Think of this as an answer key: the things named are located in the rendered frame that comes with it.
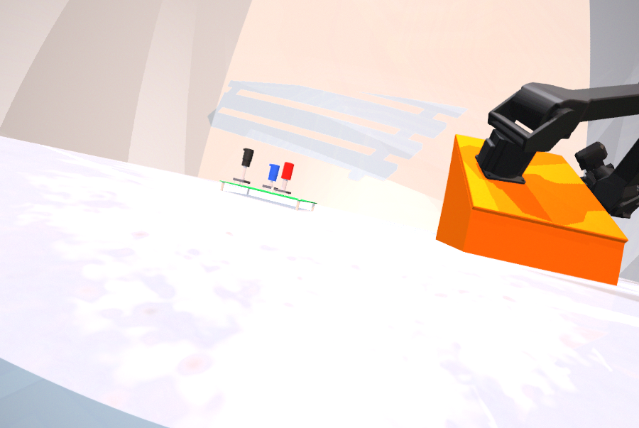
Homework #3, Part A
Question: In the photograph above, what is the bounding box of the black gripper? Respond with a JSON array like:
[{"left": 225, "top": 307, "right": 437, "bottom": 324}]
[{"left": 574, "top": 142, "right": 615, "bottom": 181}]

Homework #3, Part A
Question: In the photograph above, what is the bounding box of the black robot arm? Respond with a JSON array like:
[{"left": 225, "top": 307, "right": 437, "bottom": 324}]
[{"left": 475, "top": 82, "right": 639, "bottom": 219}]

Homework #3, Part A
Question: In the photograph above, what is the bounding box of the green circuit board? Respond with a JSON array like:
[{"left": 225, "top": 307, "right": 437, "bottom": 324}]
[{"left": 226, "top": 148, "right": 317, "bottom": 211}]

